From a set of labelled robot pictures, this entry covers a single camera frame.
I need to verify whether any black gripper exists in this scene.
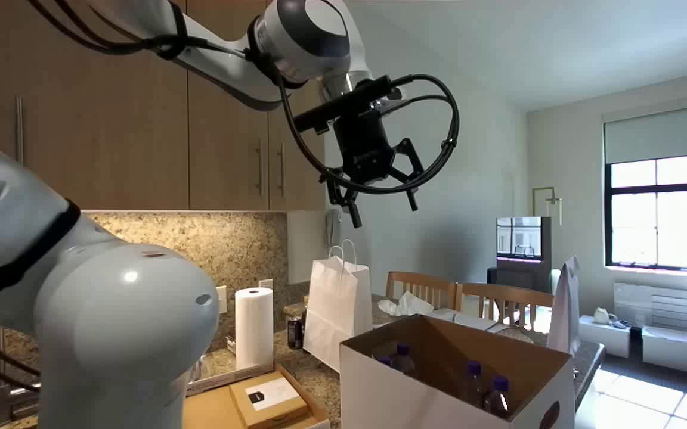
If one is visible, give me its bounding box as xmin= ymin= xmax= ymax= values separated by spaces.
xmin=323 ymin=96 xmax=427 ymax=232

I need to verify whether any blue cap water bottle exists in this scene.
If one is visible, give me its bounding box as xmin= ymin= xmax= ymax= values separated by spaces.
xmin=387 ymin=340 xmax=422 ymax=376
xmin=461 ymin=360 xmax=492 ymax=411
xmin=484 ymin=375 xmax=516 ymax=421

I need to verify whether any white cardboard box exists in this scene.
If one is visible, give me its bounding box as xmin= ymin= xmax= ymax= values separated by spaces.
xmin=337 ymin=313 xmax=577 ymax=429

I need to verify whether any small labelled cardboard box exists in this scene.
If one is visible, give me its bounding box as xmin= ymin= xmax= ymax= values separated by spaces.
xmin=228 ymin=369 xmax=313 ymax=429

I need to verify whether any large flat cardboard box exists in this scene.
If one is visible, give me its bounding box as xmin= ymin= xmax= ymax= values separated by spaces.
xmin=181 ymin=382 xmax=333 ymax=429

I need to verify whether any wooden dining chair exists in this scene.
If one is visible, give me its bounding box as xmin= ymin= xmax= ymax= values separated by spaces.
xmin=457 ymin=281 xmax=559 ymax=333
xmin=384 ymin=269 xmax=464 ymax=314

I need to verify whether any crumpled white tissue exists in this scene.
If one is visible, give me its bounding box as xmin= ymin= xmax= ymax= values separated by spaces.
xmin=374 ymin=290 xmax=439 ymax=320

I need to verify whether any white paper bag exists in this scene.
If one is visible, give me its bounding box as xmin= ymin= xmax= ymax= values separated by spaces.
xmin=302 ymin=236 xmax=377 ymax=376

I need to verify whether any flat screen television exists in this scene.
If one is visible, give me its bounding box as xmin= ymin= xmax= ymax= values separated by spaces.
xmin=484 ymin=212 xmax=556 ymax=296

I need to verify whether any dark jar gold lid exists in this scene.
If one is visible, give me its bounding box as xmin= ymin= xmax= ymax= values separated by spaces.
xmin=284 ymin=303 xmax=309 ymax=352

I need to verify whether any thin metal stand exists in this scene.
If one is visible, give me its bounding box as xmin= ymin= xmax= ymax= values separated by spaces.
xmin=531 ymin=183 xmax=563 ymax=233

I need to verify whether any white paper towel roll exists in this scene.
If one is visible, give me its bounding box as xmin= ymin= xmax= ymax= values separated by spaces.
xmin=235 ymin=284 xmax=276 ymax=371

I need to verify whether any small printed white bag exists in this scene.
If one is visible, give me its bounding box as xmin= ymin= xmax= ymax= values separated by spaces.
xmin=547 ymin=255 xmax=585 ymax=357

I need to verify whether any white storage cube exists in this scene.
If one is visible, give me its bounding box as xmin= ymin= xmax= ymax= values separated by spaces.
xmin=577 ymin=311 xmax=634 ymax=363
xmin=639 ymin=321 xmax=687 ymax=380

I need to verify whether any black framed window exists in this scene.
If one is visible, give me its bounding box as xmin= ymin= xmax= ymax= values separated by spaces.
xmin=604 ymin=151 xmax=687 ymax=277

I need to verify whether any white roller blind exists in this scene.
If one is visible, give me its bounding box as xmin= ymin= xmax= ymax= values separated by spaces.
xmin=601 ymin=101 xmax=687 ymax=168

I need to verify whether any white radiator cover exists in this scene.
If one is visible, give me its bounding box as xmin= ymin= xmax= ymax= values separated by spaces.
xmin=612 ymin=280 xmax=687 ymax=346

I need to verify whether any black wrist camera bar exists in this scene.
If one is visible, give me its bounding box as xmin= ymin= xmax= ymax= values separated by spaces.
xmin=292 ymin=74 xmax=403 ymax=137

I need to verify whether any metal cabinet handle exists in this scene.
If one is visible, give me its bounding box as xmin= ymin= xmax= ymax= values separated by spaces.
xmin=253 ymin=139 xmax=267 ymax=199
xmin=276 ymin=143 xmax=290 ymax=199
xmin=12 ymin=94 xmax=28 ymax=168

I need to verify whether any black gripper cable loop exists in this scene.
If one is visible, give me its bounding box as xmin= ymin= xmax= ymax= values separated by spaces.
xmin=276 ymin=72 xmax=464 ymax=199

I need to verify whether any wooden wall cabinet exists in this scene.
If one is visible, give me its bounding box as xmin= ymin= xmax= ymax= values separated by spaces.
xmin=0 ymin=0 xmax=330 ymax=215

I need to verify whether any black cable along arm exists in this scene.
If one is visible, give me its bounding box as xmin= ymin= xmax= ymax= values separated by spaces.
xmin=28 ymin=0 xmax=192 ymax=59

